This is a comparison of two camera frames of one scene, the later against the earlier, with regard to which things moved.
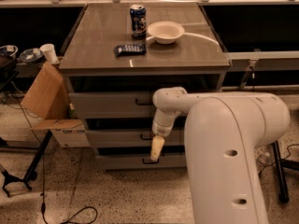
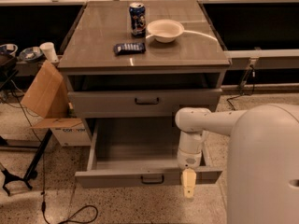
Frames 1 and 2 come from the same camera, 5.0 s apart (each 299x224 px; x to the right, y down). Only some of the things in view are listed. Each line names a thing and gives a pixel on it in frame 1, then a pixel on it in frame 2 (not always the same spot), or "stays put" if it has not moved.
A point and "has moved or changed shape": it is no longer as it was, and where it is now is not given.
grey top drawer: [112, 105] stays put
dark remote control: [130, 49] stays put
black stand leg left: [31, 175] stays put
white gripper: [161, 130] to [190, 160]
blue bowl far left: [8, 51] stays put
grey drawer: [131, 137] has moved or changed shape
